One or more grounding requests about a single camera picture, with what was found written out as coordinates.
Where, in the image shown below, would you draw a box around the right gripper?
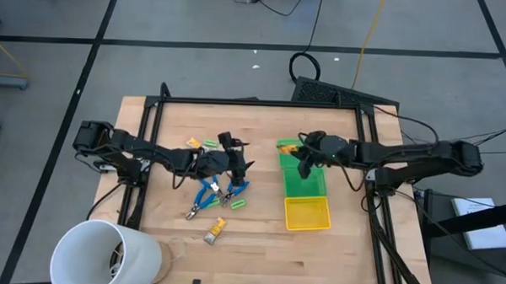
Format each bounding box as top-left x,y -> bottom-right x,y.
292,129 -> 328,182

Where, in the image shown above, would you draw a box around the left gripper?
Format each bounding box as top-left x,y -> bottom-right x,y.
215,131 -> 257,189

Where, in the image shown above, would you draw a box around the blue-handled pliers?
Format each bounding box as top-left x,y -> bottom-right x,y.
185,182 -> 218,222
199,174 -> 227,199
219,180 -> 250,208

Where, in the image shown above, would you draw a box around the small green plastic basket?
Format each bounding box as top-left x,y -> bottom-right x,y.
275,138 -> 307,170

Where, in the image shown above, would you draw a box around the medium green plastic basket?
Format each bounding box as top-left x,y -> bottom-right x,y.
281,165 -> 330,201

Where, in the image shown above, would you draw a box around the black mesh computer case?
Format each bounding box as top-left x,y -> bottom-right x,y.
290,75 -> 402,110

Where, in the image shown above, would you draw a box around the yellow plastic basket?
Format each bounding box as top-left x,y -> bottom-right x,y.
283,195 -> 333,233

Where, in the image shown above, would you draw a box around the black metal beam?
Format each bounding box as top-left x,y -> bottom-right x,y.
425,197 -> 506,242

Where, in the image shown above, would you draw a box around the black side table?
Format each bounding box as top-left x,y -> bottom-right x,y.
418,188 -> 506,284

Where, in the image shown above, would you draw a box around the white booklet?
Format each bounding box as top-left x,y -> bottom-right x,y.
449,196 -> 506,252

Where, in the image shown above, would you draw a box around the grey stand foot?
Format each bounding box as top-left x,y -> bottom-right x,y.
0,73 -> 31,92

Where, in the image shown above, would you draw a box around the black aluminium table frame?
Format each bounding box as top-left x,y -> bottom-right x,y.
113,80 -> 439,284

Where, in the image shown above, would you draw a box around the black coiled cable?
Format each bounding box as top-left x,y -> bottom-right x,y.
287,0 -> 326,84

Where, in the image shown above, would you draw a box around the yellow cable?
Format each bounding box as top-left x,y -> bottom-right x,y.
0,30 -> 30,78
350,0 -> 388,91

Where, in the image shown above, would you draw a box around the black cable with plug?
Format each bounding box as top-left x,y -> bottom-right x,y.
234,0 -> 306,19

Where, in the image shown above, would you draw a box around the black arm base cable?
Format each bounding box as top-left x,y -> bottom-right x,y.
85,180 -> 126,222

